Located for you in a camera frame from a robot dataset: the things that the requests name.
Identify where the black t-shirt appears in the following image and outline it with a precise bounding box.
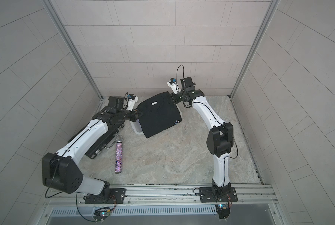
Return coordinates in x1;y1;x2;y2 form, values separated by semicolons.
137;92;182;138

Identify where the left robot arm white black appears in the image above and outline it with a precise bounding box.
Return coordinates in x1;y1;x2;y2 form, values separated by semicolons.
41;94;140;196

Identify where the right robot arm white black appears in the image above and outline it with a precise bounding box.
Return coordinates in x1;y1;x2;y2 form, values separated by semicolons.
167;77;235;188

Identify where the white perforated plastic basket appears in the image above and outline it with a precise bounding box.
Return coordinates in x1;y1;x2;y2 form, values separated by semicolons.
129;103;183;136

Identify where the black hard case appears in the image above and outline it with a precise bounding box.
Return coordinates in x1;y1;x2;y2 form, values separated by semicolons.
64;108;125;163

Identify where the purple glitter tumbler bottle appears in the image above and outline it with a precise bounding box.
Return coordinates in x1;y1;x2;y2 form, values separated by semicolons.
115;136;123;173

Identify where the left green circuit board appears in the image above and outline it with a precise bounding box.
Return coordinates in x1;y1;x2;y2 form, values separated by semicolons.
93;207;112;221

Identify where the green circuit board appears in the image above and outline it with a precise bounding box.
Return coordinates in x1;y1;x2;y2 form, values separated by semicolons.
215;204;231;219
93;207;112;221

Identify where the right green circuit board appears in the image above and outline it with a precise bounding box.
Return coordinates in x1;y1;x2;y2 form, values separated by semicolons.
215;204;231;219

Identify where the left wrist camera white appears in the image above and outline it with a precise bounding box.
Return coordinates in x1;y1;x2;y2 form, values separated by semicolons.
127;93;138;111

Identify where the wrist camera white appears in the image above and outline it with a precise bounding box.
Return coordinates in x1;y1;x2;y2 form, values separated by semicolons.
127;93;138;111
167;78;180;94

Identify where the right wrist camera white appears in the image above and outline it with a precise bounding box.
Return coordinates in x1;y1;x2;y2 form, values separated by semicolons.
167;78;180;94

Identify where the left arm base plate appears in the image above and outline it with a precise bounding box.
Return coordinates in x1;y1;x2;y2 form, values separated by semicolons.
84;188;127;204

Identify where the aluminium mounting rail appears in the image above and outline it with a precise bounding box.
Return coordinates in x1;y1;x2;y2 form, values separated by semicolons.
42;184;279;209

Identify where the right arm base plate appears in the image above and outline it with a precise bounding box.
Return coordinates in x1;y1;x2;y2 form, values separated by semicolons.
197;186;238;203

